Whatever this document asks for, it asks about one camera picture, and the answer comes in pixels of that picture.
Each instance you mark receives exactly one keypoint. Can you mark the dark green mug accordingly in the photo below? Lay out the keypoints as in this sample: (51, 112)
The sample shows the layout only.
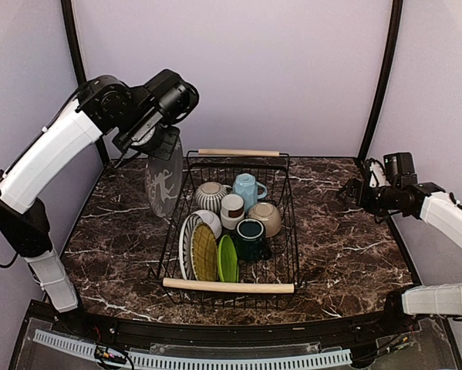
(250, 242)

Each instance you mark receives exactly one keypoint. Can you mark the light blue faceted mug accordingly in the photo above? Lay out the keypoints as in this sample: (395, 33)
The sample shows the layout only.
(249, 189)

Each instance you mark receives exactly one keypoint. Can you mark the white ceramic bowl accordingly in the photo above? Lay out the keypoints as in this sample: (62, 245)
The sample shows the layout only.
(212, 220)

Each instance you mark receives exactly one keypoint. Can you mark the black right frame post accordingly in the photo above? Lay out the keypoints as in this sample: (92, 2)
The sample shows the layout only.
(383, 80)

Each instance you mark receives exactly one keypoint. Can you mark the white cup brown band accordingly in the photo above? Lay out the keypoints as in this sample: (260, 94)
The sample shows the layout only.
(232, 211)

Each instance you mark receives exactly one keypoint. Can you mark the beige ceramic bowl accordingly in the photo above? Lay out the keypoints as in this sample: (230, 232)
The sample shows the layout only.
(269, 215)

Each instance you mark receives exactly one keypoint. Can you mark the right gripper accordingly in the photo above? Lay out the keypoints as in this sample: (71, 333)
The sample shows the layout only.
(352, 186)

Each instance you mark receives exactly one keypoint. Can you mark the black front table rail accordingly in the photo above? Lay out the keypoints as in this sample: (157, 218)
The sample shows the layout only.
(347, 332)

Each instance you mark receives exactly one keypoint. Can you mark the black left frame post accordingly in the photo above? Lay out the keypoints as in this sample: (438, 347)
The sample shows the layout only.
(77, 61)

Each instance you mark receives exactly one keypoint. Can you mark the grey patterned glass plate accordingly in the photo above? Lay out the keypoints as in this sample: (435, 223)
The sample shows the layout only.
(163, 180)

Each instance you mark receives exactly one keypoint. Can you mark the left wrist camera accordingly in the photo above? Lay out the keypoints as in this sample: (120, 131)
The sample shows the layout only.
(126, 159)

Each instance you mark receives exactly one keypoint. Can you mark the black frame post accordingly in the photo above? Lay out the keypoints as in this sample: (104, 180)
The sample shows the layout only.
(383, 80)
(77, 61)

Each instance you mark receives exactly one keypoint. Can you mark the white black striped plate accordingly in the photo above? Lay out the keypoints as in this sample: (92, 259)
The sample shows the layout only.
(184, 245)

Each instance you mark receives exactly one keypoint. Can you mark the green plate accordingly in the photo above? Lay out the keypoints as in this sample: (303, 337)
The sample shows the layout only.
(227, 260)

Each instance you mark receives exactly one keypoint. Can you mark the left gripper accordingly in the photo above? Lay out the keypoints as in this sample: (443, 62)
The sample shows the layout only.
(166, 149)

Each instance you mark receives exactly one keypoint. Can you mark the white slotted cable duct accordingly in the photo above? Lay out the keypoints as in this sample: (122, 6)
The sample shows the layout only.
(138, 359)

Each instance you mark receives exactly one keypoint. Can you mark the black wire dish rack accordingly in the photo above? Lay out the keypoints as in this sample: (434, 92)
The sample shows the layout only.
(261, 284)

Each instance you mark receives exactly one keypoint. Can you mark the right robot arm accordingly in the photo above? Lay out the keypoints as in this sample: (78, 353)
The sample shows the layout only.
(441, 214)

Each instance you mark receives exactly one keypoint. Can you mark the striped grey white bowl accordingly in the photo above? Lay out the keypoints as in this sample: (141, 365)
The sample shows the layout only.
(210, 194)

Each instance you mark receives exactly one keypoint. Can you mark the yellow waffle pattern plate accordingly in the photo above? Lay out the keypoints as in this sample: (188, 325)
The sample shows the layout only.
(204, 253)

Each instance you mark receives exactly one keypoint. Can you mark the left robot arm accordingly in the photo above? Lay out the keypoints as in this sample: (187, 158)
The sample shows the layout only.
(96, 108)

